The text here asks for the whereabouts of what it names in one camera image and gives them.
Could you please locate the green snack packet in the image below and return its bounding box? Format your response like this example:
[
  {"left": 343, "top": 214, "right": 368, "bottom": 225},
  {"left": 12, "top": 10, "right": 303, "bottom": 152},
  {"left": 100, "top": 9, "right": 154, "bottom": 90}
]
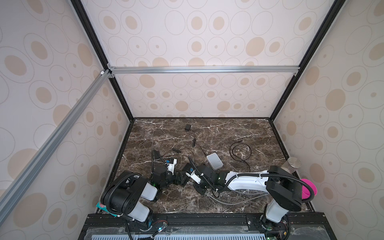
[{"left": 97, "top": 202, "right": 107, "bottom": 212}]

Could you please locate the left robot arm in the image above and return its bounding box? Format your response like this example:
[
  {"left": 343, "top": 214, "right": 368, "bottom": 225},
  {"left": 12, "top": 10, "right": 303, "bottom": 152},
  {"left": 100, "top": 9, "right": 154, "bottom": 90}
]
[{"left": 97, "top": 150, "right": 180, "bottom": 228}]

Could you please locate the aluminium crossbar left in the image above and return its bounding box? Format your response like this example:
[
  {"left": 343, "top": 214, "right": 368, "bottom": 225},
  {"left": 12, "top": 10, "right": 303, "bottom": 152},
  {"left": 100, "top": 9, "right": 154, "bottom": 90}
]
[{"left": 1, "top": 69, "right": 112, "bottom": 225}]

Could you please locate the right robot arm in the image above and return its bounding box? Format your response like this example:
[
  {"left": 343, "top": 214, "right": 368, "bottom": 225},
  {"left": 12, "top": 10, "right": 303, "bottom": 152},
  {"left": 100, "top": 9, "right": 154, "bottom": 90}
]
[{"left": 186, "top": 165, "right": 316, "bottom": 224}]

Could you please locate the white rectangular box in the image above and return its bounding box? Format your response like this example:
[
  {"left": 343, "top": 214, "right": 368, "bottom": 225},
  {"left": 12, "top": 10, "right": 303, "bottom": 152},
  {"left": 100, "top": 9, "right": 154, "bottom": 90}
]
[{"left": 207, "top": 153, "right": 224, "bottom": 171}]

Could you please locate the black network switch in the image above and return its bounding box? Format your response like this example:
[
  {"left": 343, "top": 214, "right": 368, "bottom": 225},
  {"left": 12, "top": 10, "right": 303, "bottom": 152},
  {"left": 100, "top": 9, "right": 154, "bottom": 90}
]
[{"left": 176, "top": 172, "right": 190, "bottom": 187}]

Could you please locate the aluminium crossbar back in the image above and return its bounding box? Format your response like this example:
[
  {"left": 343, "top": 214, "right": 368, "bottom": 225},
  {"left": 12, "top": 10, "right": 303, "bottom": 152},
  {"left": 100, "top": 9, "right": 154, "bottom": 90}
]
[{"left": 110, "top": 66, "right": 300, "bottom": 75}]

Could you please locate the black adapter cable with plug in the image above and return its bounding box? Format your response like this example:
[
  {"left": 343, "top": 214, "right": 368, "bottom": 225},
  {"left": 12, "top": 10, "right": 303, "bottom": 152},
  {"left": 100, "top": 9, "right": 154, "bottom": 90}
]
[{"left": 172, "top": 146, "right": 196, "bottom": 164}]

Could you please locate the black corner frame post right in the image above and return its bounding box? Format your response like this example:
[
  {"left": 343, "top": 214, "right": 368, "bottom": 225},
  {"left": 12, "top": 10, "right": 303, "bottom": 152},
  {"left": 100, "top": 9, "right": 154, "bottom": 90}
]
[{"left": 270, "top": 0, "right": 347, "bottom": 122}]

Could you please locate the black ethernet cable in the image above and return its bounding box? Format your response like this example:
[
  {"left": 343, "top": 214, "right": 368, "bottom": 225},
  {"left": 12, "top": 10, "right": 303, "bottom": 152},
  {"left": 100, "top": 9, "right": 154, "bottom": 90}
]
[{"left": 229, "top": 140, "right": 253, "bottom": 173}]

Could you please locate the pink silicone funnel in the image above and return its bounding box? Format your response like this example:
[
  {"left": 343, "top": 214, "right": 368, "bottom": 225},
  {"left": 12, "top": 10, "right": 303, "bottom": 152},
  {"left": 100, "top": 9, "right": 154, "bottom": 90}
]
[{"left": 299, "top": 178, "right": 318, "bottom": 200}]

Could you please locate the black power adapter far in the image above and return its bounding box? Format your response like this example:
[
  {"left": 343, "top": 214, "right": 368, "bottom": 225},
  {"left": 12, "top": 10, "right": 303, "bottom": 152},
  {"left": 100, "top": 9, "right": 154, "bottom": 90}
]
[{"left": 185, "top": 124, "right": 192, "bottom": 132}]

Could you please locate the far adapter black cable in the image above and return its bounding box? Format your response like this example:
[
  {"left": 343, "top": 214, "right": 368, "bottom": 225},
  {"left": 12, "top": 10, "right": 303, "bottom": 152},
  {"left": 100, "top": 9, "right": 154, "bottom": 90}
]
[{"left": 190, "top": 131, "right": 208, "bottom": 157}]

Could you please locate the black corner frame post left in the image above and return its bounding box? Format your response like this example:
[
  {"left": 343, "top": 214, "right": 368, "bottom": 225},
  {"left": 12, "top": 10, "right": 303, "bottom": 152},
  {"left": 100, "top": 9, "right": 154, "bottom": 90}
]
[{"left": 70, "top": 0, "right": 135, "bottom": 122}]

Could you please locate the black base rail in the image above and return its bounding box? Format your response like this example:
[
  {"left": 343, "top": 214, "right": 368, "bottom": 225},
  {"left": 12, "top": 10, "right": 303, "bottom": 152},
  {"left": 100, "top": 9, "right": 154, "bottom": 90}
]
[{"left": 79, "top": 213, "right": 336, "bottom": 240}]

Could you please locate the aluminium crossbar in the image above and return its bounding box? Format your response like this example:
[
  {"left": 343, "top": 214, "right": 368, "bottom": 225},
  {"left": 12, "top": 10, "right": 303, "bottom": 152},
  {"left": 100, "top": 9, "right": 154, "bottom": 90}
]
[
  {"left": 110, "top": 66, "right": 300, "bottom": 75},
  {"left": 1, "top": 69, "right": 112, "bottom": 225}
]

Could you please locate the black corner frame post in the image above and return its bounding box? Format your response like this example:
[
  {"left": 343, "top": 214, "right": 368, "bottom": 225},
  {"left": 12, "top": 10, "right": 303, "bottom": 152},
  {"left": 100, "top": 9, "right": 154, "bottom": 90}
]
[
  {"left": 70, "top": 0, "right": 135, "bottom": 122},
  {"left": 270, "top": 0, "right": 347, "bottom": 122}
]

